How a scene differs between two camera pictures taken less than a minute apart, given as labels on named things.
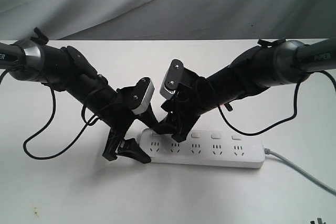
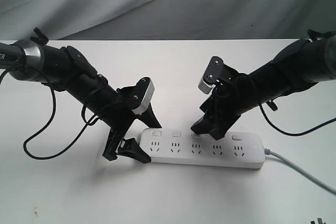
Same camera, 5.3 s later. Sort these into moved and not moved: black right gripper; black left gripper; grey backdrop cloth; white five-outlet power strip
Moved: black right gripper
Not moved: black left gripper; grey backdrop cloth; white five-outlet power strip
